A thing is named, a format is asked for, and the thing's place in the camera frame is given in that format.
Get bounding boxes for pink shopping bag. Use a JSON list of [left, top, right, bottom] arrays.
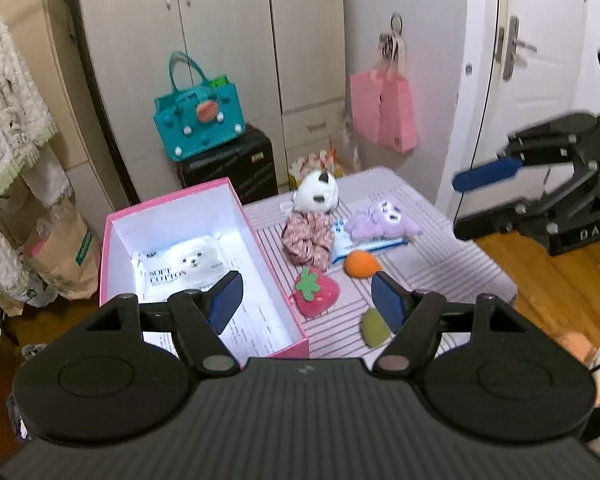
[[349, 57, 418, 153]]

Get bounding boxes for white bear tissue pack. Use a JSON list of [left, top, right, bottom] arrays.
[[132, 235, 231, 303]]

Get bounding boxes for purple plush toy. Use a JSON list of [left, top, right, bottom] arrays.
[[344, 199, 423, 241]]

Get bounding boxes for white fuzzy jacket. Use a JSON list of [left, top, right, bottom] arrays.
[[0, 2, 58, 198]]

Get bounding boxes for brown paper bag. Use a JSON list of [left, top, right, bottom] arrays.
[[22, 199, 102, 302]]

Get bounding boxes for clear plastic bag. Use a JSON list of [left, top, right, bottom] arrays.
[[330, 120, 363, 171]]

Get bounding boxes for printed paper sheet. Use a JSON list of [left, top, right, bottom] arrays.
[[145, 250, 303, 356]]

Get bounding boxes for teal felt handbag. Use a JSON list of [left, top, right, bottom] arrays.
[[153, 51, 247, 162]]

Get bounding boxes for striped tablecloth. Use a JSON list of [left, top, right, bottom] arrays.
[[242, 166, 518, 361]]

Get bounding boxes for white door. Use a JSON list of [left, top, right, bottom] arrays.
[[497, 0, 600, 143]]

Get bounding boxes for colourful gift bag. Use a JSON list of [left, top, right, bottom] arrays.
[[287, 147, 343, 191]]

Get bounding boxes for orange plush ball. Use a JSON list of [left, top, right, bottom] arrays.
[[343, 251, 382, 279]]

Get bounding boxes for beige wardrobe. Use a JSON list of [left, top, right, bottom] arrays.
[[72, 0, 348, 201]]

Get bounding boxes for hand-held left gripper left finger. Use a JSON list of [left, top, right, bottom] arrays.
[[82, 270, 244, 378]]

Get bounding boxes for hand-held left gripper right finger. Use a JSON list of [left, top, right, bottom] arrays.
[[370, 270, 531, 381]]

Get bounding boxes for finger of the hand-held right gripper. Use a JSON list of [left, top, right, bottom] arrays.
[[452, 112, 600, 193], [452, 159, 600, 242]]

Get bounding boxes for pink cardboard box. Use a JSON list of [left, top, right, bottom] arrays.
[[99, 177, 310, 361]]

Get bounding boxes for metal door handle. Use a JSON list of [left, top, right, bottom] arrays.
[[502, 16, 538, 81]]

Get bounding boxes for white refrigerator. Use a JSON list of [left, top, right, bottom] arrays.
[[342, 0, 501, 206]]

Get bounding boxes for green avocado plush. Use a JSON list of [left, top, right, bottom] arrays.
[[358, 308, 393, 348]]

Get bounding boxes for blue tissue pack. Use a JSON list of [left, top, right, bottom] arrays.
[[330, 219, 410, 265]]

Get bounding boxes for white panda plush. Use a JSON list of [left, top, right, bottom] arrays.
[[292, 170, 341, 213]]

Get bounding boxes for strawberry plush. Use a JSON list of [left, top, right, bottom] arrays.
[[291, 267, 341, 318]]

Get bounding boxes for black suitcase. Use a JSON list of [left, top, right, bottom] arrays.
[[176, 125, 279, 206]]

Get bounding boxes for pink floral scrunchie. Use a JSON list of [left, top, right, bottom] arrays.
[[281, 210, 337, 272]]

